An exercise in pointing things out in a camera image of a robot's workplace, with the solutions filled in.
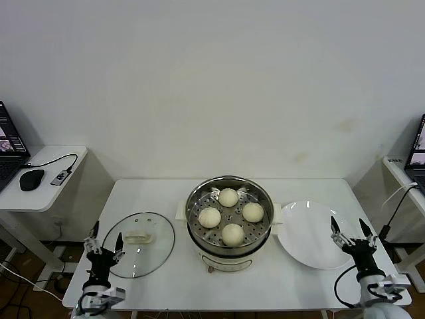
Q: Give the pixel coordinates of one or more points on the black laptop beside mouse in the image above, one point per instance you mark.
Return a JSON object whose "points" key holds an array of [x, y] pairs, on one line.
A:
{"points": [[10, 139]]}

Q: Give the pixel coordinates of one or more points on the black computer mouse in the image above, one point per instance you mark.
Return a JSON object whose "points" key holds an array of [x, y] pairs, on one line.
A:
{"points": [[30, 180]]}

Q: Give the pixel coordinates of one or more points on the black round floor object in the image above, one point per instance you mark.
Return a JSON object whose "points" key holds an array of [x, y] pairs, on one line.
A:
{"points": [[60, 284]]}

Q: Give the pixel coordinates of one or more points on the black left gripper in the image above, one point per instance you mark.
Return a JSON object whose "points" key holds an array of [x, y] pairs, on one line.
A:
{"points": [[99, 264]]}

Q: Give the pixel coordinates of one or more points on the white side table with mouse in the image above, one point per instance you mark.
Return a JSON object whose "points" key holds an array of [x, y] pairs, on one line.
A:
{"points": [[40, 199]]}

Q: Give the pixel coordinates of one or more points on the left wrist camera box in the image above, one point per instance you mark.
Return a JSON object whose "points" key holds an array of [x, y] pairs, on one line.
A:
{"points": [[113, 295]]}

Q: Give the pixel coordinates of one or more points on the white steamed baozi bun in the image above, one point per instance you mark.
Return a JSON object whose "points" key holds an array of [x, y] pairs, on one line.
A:
{"points": [[228, 197], [232, 234], [253, 212], [209, 217]]}

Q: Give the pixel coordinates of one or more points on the stainless steel steamer basket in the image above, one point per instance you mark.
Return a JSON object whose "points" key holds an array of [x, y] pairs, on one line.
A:
{"points": [[199, 199]]}

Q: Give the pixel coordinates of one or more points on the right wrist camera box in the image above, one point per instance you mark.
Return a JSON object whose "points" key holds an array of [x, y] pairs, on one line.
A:
{"points": [[395, 282]]}

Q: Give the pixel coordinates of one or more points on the white round plate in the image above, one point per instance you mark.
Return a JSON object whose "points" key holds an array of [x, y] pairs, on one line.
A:
{"points": [[308, 232]]}

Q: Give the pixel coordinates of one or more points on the light blue left robot arm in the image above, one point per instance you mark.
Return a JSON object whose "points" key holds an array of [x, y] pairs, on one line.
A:
{"points": [[96, 286]]}

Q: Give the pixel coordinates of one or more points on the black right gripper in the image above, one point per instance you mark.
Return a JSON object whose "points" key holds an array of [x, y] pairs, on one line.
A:
{"points": [[363, 257]]}

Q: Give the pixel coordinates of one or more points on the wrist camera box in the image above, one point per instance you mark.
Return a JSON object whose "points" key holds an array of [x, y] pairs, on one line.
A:
{"points": [[395, 282], [113, 295]]}

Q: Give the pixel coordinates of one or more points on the light blue right robot arm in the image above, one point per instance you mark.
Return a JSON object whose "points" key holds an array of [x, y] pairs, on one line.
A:
{"points": [[382, 310]]}

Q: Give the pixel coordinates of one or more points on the cream electric cooking pot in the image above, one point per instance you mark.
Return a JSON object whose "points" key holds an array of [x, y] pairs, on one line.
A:
{"points": [[225, 259]]}

